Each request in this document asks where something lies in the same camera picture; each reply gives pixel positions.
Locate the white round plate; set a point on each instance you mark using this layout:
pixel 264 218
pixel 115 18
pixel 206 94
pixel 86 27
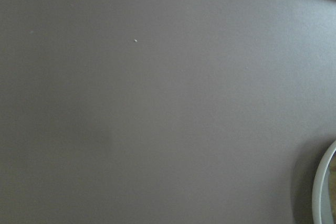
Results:
pixel 323 192

